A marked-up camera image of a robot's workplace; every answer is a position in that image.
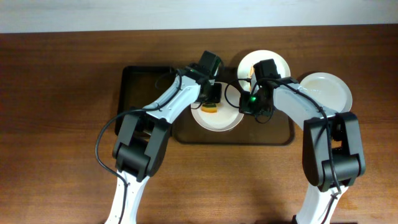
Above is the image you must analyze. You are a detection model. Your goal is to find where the orange green sponge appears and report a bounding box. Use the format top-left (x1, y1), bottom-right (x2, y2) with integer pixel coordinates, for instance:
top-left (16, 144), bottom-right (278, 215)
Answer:
top-left (201, 103), bottom-right (218, 113)

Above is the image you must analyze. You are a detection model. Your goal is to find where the pink plate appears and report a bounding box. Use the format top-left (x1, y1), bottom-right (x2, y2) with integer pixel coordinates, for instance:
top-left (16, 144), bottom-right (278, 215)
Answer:
top-left (191, 82), bottom-right (244, 132)

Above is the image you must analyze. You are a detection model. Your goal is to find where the cream white plate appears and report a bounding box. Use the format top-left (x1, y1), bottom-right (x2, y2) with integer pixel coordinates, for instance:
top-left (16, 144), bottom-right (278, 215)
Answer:
top-left (237, 50), bottom-right (290, 91)

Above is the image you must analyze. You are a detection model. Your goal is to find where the pale green plate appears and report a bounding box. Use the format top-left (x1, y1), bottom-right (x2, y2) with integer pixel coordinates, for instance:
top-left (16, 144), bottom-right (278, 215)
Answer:
top-left (300, 72), bottom-right (353, 113)

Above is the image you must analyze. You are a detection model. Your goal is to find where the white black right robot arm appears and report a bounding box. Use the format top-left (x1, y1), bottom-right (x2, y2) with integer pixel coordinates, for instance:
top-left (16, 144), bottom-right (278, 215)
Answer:
top-left (239, 77), bottom-right (366, 223)

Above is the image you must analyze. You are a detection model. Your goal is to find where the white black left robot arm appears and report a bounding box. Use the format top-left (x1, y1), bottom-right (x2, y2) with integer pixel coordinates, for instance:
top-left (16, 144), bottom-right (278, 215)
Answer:
top-left (98, 64), bottom-right (220, 223)

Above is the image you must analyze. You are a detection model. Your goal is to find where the large brown serving tray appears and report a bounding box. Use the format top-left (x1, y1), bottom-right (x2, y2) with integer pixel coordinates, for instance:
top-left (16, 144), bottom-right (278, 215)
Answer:
top-left (172, 67), bottom-right (295, 146)

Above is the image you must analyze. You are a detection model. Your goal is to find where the small black water tray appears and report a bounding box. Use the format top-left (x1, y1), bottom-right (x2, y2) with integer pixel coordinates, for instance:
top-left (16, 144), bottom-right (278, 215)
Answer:
top-left (114, 65), bottom-right (176, 138)

